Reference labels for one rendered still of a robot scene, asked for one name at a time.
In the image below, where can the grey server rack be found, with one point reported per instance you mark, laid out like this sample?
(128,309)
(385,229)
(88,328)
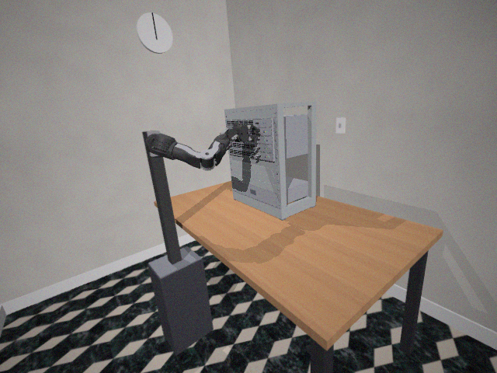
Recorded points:
(258,173)

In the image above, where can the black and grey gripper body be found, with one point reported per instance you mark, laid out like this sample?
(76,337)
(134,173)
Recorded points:
(243,132)

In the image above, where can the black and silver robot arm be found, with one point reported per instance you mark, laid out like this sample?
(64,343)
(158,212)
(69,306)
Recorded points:
(167,147)

